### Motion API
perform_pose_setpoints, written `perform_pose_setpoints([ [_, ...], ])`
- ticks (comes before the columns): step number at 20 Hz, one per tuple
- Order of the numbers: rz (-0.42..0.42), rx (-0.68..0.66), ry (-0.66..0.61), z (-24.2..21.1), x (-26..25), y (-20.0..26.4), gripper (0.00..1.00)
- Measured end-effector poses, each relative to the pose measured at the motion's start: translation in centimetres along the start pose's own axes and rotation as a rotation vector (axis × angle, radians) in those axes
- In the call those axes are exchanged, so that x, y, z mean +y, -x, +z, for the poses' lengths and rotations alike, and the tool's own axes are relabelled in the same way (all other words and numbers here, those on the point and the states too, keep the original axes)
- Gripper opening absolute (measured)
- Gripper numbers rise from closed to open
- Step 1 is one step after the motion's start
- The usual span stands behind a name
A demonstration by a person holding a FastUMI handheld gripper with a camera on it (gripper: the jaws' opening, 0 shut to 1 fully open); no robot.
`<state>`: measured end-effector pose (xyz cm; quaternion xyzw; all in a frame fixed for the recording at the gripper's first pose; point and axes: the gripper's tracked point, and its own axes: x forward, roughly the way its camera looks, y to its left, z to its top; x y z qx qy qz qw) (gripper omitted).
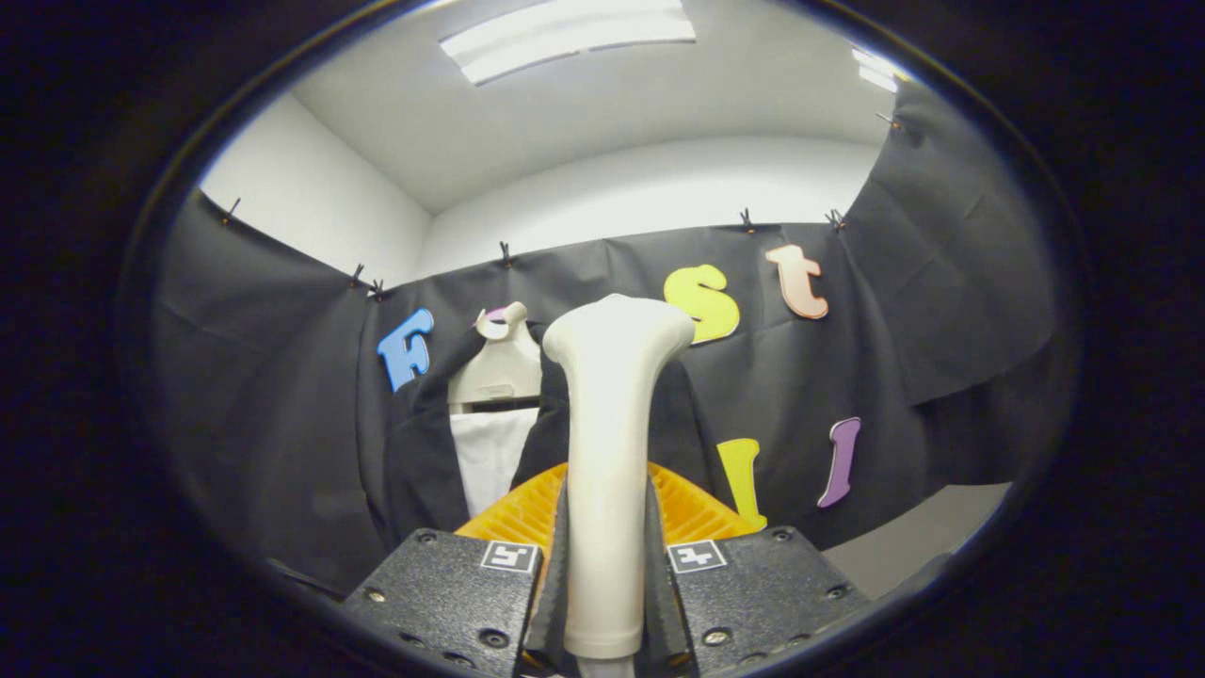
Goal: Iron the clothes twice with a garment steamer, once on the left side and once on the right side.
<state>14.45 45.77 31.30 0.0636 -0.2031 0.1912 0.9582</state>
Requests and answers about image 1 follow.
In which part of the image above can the white clothes hanger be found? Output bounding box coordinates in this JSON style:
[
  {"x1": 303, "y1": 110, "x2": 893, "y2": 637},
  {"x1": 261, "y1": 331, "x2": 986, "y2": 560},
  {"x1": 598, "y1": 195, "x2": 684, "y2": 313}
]
[{"x1": 447, "y1": 301, "x2": 544, "y2": 415}]

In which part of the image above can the long ceiling light panel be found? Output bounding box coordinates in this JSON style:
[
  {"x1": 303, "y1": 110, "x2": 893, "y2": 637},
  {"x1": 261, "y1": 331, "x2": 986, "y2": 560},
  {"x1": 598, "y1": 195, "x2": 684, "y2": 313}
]
[{"x1": 439, "y1": 0, "x2": 698, "y2": 88}]

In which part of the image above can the small ceiling light panel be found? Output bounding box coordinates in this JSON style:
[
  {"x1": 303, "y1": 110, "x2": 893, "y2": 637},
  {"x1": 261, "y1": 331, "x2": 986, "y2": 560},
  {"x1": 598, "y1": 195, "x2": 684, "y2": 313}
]
[{"x1": 852, "y1": 47, "x2": 903, "y2": 95}]

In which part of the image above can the grey cabinet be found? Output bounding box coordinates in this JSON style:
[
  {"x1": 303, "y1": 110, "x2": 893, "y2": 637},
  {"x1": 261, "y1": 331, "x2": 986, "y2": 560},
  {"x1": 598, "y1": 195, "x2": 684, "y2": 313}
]
[{"x1": 821, "y1": 482, "x2": 1013, "y2": 602}]

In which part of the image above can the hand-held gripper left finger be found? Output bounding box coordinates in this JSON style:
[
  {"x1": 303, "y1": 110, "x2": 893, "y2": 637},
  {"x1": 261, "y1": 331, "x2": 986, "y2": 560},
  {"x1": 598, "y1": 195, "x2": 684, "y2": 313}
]
[{"x1": 341, "y1": 461, "x2": 571, "y2": 678}]

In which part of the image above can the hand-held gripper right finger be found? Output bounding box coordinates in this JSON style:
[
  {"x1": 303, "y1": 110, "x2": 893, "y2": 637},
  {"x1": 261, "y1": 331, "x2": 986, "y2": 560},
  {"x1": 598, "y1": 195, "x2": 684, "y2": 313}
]
[{"x1": 646, "y1": 461, "x2": 872, "y2": 678}]

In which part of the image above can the white garment steamer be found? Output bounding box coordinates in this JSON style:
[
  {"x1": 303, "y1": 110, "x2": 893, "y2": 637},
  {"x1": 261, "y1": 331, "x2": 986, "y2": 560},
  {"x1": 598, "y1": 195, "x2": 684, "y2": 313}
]
[{"x1": 542, "y1": 294, "x2": 696, "y2": 678}]

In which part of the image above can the black suit jacket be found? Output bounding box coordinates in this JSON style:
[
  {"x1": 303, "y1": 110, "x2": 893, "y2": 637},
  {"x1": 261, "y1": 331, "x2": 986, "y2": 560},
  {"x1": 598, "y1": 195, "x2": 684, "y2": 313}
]
[{"x1": 381, "y1": 320, "x2": 726, "y2": 547}]

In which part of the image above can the black backdrop cloth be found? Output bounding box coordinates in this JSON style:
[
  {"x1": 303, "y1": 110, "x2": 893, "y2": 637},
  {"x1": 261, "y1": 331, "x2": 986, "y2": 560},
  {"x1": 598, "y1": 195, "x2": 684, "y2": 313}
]
[{"x1": 141, "y1": 80, "x2": 1079, "y2": 604}]

